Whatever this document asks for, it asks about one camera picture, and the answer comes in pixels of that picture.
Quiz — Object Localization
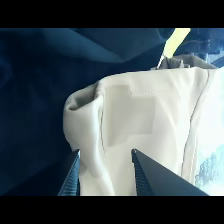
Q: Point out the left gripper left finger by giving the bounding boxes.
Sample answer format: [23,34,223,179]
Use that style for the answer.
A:
[58,149,81,197]

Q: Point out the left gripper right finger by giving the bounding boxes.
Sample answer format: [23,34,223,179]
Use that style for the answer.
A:
[130,148,209,197]

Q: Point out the brown trousers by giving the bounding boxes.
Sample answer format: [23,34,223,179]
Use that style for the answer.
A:
[63,54,224,197]

